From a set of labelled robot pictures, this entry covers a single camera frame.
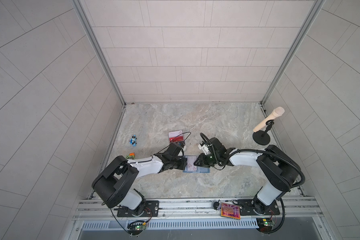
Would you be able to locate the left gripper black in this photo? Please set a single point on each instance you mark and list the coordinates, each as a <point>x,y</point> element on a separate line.
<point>182,165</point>

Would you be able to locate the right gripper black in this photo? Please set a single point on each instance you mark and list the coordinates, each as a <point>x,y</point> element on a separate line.
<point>201,161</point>

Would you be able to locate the pink credit card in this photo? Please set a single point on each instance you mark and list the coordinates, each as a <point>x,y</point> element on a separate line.
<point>190,164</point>

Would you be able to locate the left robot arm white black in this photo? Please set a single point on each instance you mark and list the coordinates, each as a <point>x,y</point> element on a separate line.
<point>113,184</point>

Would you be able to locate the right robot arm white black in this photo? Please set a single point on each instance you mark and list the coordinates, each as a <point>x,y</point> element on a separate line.
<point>282,173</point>

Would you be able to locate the pink orange patterned card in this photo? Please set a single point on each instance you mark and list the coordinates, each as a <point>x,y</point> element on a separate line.
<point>230,211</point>

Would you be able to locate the green orange toy car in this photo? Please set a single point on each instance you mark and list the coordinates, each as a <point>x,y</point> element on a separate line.
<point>130,156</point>

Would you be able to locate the blue toy car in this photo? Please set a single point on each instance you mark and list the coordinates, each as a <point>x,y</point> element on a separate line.
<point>133,140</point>

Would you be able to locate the small black knob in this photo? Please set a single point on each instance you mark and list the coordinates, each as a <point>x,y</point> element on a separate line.
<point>217,205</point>

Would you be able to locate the beige microphone on stand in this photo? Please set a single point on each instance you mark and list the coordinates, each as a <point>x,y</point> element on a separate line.
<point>260,132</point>

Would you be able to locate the left green circuit board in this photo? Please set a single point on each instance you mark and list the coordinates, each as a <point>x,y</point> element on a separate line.
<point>136,227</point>

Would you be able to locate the green circuit board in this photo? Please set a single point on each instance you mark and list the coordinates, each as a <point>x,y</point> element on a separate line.
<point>265,225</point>
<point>136,227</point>

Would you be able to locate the right green circuit board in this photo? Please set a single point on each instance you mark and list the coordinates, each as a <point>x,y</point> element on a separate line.
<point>265,225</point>

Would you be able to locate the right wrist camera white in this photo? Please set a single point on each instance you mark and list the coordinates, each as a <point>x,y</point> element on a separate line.
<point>204,148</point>

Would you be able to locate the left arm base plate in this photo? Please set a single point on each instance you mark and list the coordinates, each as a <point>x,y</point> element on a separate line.
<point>144,210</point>

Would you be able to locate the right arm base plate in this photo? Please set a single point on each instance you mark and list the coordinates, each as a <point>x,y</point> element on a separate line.
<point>256,208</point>

